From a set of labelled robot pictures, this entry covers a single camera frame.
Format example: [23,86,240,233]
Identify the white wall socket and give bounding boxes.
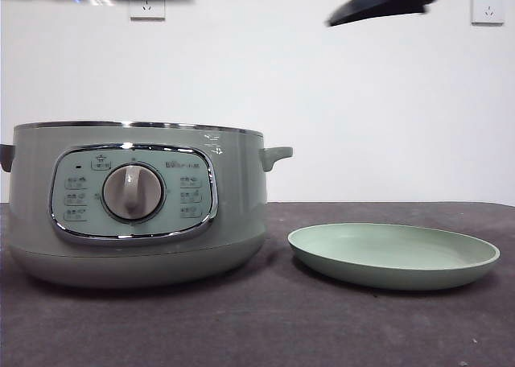
[470,0,505,26]
[129,0,166,21]

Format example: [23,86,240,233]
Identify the pale green electric steamer pot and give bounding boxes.
[0,120,294,291]

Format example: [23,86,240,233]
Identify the pale green round plate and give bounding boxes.
[286,222,501,291]

